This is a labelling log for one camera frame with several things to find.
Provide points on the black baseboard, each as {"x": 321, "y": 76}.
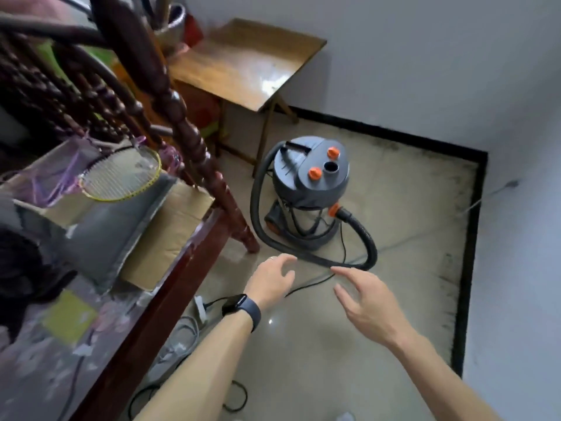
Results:
{"x": 469, "y": 258}

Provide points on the dark red wooden bed frame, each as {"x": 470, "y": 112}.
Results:
{"x": 184, "y": 127}

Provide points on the yellow rimmed badminton racket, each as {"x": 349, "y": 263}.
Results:
{"x": 118, "y": 175}

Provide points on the white rounded power strip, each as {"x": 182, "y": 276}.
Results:
{"x": 200, "y": 309}

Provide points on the person's left hand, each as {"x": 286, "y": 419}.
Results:
{"x": 267, "y": 282}

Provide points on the grey cushion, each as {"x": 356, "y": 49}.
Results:
{"x": 109, "y": 232}

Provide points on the red plastic stool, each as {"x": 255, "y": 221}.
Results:
{"x": 193, "y": 32}

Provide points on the black cloth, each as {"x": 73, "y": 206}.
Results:
{"x": 26, "y": 276}

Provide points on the grey vacuum cleaner orange knobs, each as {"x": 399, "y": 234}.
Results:
{"x": 307, "y": 188}

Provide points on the person's left forearm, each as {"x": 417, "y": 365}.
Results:
{"x": 197, "y": 372}

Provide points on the steel basin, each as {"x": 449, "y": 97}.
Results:
{"x": 173, "y": 28}

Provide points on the person's right forearm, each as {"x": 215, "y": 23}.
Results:
{"x": 442, "y": 385}

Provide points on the yellow card sheet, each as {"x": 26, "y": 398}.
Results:
{"x": 70, "y": 317}

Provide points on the brown cardboard box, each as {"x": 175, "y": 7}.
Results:
{"x": 175, "y": 227}

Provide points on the pink plastic basin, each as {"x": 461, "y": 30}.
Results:
{"x": 26, "y": 4}

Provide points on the black smartwatch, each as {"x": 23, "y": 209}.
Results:
{"x": 243, "y": 309}

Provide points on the person's right hand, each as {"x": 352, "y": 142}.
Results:
{"x": 377, "y": 311}

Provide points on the wooden folding table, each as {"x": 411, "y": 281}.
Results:
{"x": 245, "y": 61}

